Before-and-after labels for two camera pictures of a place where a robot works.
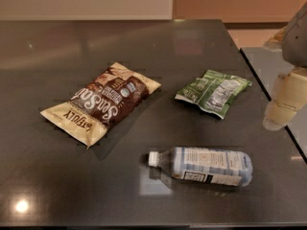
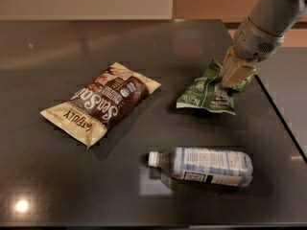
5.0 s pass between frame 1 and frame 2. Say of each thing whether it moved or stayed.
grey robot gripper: moved
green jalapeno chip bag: moved
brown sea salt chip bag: stayed
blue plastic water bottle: stayed
